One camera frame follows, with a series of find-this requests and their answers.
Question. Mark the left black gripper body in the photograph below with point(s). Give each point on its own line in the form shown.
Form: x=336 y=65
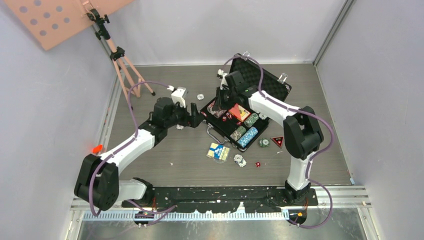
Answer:
x=179 y=116

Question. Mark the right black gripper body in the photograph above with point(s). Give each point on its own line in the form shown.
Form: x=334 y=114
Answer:
x=225 y=98

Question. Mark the blue playing card deck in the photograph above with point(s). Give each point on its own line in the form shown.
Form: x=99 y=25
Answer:
x=218 y=152

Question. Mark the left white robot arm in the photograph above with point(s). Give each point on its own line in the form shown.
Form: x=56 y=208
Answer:
x=98 y=181

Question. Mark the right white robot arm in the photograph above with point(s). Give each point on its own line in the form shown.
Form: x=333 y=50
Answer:
x=301 y=130

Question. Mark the red playing card deck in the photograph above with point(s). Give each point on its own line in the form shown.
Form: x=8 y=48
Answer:
x=239 y=112

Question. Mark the black poker chip case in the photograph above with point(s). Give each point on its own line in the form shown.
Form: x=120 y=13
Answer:
x=253 y=74

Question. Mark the green poker chip stack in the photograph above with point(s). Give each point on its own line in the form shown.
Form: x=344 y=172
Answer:
x=250 y=121

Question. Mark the light blue chip stack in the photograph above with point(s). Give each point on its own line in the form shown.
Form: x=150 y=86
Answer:
x=247 y=137

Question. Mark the grey camo chip stack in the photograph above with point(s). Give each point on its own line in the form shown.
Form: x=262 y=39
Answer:
x=238 y=133

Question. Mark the blue white chip pair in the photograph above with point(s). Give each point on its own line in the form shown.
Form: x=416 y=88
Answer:
x=239 y=160

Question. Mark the dark green chip pile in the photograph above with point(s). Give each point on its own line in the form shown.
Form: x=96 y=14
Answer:
x=263 y=143

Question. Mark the red triangle all-in button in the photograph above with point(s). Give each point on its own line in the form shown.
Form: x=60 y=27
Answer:
x=278 y=140

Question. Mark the pink music stand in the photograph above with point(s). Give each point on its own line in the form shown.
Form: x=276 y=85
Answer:
x=52 y=22

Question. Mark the orange clip on rail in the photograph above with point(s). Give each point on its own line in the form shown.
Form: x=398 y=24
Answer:
x=97 y=149

